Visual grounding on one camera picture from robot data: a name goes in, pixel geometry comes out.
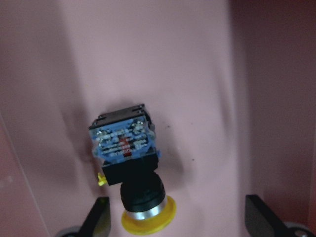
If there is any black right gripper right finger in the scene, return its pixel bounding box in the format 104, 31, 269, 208
245, 195, 295, 237

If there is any yellow push button switch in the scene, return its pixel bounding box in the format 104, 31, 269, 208
89, 104, 176, 236

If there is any pink plastic bin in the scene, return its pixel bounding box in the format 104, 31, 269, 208
0, 0, 316, 237

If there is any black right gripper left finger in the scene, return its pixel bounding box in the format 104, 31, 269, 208
78, 197, 110, 237

